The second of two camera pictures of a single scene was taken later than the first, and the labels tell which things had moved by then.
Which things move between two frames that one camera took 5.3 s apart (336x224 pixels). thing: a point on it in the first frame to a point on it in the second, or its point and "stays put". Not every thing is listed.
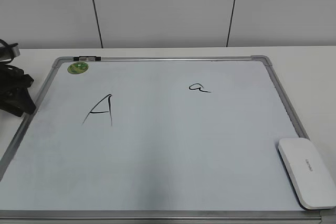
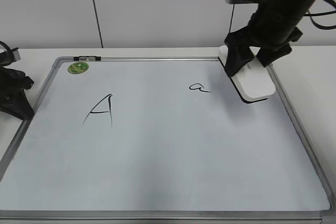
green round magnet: [77, 67] stays put
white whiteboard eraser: [311, 179] to [256, 83]
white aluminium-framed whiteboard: [156, 139] stays put
